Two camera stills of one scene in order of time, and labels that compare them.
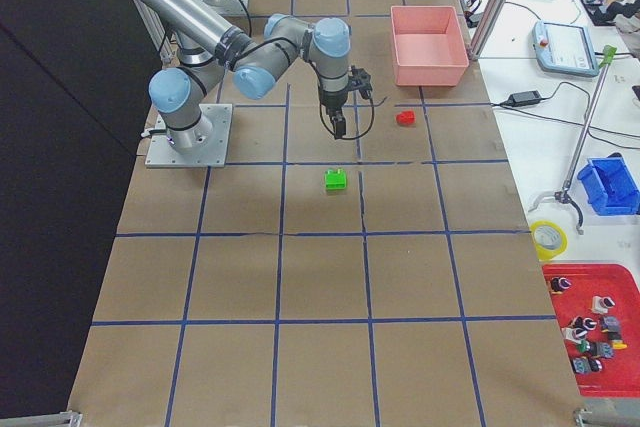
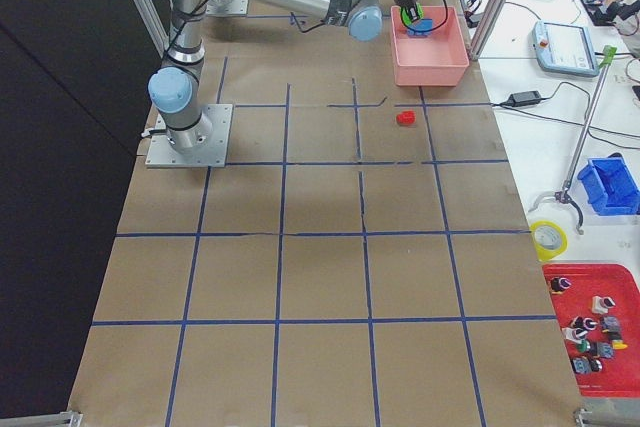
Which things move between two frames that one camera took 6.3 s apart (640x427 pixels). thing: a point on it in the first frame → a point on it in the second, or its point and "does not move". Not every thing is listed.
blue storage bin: (611, 187) does not move
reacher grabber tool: (564, 195) does not move
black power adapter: (523, 98) does not move
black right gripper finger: (339, 124) → (413, 13)
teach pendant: (564, 49) does not move
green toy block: (335, 180) → (406, 18)
